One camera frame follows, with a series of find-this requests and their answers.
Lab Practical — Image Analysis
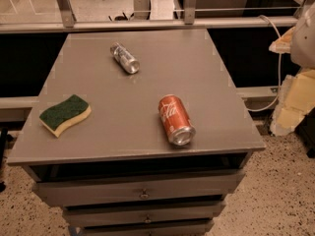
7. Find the red coca-cola can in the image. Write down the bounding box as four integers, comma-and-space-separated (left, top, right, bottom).
158, 94, 196, 147

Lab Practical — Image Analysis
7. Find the bottom grey drawer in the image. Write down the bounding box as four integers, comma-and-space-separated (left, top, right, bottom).
83, 218, 214, 236

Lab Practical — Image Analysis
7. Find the top grey drawer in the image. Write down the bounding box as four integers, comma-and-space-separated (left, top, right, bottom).
33, 170, 245, 207

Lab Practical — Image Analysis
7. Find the silver redbull can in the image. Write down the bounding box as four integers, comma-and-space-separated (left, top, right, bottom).
110, 42, 140, 74

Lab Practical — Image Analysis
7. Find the green yellow sponge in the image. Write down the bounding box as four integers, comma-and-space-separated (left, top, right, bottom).
39, 94, 92, 138

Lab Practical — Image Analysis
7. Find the grey drawer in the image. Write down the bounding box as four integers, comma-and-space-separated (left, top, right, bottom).
33, 170, 245, 207
63, 200, 225, 227
83, 218, 214, 236

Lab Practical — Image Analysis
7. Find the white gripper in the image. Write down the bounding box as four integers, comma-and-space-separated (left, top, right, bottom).
269, 3, 315, 136

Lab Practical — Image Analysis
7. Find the grey drawer cabinet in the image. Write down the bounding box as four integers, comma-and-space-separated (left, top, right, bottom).
6, 29, 267, 236

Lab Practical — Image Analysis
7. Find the middle grey drawer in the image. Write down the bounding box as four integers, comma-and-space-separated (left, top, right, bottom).
63, 200, 225, 227

